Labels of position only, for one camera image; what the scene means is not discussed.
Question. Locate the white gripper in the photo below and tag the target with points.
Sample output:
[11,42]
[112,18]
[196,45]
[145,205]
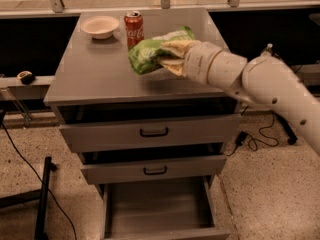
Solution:
[199,62]

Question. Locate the green rice chip bag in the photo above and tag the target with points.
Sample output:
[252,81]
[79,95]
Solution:
[143,56]

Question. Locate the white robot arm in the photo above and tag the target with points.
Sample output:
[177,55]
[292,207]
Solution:
[265,81]

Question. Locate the grey top drawer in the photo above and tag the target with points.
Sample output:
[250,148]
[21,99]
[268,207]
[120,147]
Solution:
[121,135]

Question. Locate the grey drawer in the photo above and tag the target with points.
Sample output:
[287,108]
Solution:
[133,171]
[170,209]
[121,135]

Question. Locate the grey drawer cabinet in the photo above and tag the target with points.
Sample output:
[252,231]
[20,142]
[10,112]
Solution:
[95,83]

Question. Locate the grey middle drawer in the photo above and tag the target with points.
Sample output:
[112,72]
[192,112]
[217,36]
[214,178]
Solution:
[133,171]

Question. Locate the grey bottom drawer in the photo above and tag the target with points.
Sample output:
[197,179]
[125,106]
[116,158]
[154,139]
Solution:
[170,209]

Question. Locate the red cola can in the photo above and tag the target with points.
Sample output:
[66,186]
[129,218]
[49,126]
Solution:
[134,28]

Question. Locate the white paper bowl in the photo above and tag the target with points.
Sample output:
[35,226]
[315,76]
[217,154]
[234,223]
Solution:
[100,27]

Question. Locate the clear water bottle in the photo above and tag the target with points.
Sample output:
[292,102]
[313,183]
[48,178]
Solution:
[268,50]

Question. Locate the black power adapter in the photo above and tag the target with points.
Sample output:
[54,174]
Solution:
[241,138]

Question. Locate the black stand leg right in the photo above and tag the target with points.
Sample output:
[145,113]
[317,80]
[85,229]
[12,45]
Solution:
[292,138]

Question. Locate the black stand leg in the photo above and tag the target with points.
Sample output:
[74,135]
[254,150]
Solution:
[40,195]
[292,138]

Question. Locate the black tape measure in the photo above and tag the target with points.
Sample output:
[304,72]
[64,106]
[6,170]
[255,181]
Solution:
[26,77]

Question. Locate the metal ledge support left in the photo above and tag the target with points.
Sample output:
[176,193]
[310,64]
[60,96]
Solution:
[9,96]

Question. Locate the black stand leg left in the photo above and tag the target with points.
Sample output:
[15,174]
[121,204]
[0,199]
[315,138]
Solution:
[40,195]

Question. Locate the black top drawer handle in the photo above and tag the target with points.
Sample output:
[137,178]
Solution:
[154,133]

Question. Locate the black drawer handle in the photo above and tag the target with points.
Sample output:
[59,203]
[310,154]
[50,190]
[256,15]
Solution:
[155,171]
[154,133]

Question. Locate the black middle drawer handle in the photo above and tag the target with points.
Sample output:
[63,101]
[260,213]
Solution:
[155,171]

